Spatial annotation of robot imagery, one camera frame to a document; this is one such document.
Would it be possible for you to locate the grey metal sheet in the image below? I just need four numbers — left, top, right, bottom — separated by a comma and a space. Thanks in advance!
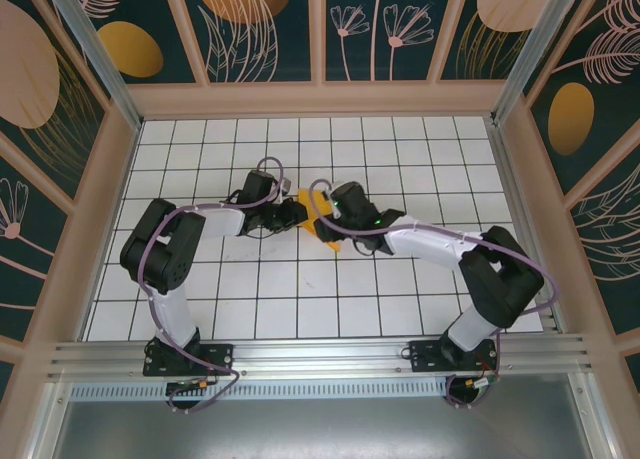
49, 398, 596, 459

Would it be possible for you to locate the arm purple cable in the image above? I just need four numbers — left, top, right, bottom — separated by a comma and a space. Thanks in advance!
137, 156, 289, 415
309, 178, 560, 410

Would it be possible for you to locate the long aluminium mounting rail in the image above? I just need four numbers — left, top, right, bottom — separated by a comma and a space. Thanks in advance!
47, 333, 594, 380

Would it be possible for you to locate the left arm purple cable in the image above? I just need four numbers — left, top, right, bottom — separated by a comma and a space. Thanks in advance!
137, 156, 289, 415

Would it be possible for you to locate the aluminium side rail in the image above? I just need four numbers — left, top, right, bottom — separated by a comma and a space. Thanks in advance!
487, 118, 566, 335

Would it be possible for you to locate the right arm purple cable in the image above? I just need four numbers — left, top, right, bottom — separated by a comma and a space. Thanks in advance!
309, 178, 560, 410

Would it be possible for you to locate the aluminium corner post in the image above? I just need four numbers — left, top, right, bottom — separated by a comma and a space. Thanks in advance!
39, 0, 144, 130
492, 0, 601, 125

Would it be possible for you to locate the small circuit board with connector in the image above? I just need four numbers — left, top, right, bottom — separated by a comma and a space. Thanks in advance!
166, 377, 210, 395
447, 376, 501, 395

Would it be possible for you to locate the slotted grey cable duct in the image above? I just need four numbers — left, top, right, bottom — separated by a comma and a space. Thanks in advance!
69, 381, 451, 401

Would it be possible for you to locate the yellow paper sheet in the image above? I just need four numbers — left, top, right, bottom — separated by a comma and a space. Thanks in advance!
294, 186, 346, 254

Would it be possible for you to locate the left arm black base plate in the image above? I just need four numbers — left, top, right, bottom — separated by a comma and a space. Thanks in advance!
143, 342, 235, 378

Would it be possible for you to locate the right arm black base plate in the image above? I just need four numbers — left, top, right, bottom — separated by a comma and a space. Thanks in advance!
408, 339, 500, 375

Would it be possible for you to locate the aluminium frame profile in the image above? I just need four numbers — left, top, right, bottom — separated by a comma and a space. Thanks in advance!
569, 373, 614, 459
27, 381, 71, 459

